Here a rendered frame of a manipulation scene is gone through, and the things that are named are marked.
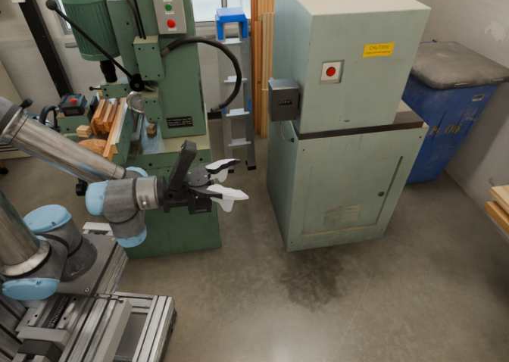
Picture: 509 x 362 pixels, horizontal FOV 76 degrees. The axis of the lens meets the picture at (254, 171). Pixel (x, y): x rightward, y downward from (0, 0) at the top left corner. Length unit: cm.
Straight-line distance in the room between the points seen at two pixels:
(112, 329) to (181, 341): 77
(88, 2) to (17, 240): 90
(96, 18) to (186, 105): 48
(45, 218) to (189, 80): 80
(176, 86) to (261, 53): 130
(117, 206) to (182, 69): 85
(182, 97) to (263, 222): 110
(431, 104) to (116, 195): 184
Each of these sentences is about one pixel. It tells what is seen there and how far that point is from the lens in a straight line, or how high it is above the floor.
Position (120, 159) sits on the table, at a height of 87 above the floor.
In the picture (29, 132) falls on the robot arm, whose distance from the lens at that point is 87.
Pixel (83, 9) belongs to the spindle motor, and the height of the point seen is 140.
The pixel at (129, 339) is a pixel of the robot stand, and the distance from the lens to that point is 175.
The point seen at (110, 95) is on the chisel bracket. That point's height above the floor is 102.
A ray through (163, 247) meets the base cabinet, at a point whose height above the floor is 8.
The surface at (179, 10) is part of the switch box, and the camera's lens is 134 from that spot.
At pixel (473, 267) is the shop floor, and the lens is 245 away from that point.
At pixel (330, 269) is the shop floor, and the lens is 211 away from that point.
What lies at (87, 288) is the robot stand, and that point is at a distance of 118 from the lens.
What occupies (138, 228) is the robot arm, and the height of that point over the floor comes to 112.
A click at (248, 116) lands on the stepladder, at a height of 48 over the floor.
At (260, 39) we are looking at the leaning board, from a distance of 267.
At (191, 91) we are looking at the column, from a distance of 153.
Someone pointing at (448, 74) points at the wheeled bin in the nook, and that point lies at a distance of 214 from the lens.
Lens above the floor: 175
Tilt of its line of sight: 42 degrees down
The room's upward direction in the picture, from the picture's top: straight up
